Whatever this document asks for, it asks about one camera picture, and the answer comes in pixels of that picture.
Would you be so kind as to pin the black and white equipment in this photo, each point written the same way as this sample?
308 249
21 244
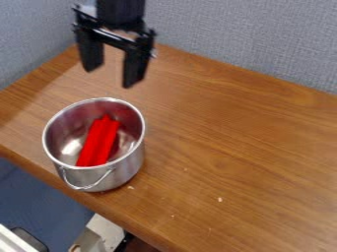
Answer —
17 240

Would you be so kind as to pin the white object under table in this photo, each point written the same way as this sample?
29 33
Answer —
101 236

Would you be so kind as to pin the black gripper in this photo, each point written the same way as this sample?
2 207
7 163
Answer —
114 22

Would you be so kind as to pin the red star-shaped block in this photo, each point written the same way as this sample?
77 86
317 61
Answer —
99 142

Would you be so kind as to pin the metal pot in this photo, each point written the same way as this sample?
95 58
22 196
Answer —
63 138

